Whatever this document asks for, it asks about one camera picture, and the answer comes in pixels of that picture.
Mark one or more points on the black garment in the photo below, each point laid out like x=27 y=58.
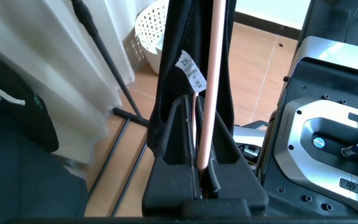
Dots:
x=179 y=37

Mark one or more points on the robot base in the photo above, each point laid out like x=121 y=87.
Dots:
x=322 y=140

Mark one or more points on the black clothes rack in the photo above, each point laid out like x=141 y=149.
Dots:
x=104 y=53

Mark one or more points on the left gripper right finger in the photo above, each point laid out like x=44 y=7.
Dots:
x=238 y=183

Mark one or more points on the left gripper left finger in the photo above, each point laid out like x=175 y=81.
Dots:
x=172 y=183

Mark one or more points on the white laundry basket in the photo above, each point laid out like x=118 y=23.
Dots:
x=151 y=31

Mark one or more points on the pink clothes hanger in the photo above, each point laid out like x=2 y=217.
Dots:
x=213 y=77

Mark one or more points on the black shorts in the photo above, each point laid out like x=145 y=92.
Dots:
x=17 y=161

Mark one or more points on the white curtain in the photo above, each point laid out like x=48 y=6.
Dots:
x=42 y=62

